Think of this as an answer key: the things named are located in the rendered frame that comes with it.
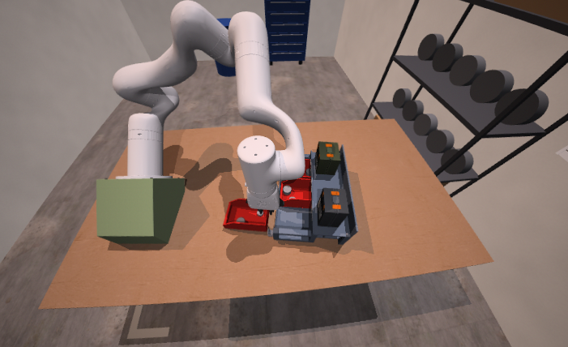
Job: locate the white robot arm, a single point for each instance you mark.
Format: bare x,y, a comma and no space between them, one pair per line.
193,27

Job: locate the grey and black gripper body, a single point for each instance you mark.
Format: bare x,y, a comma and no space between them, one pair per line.
271,202

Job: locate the red open-front bin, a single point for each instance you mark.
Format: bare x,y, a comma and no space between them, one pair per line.
239,208
307,166
301,190

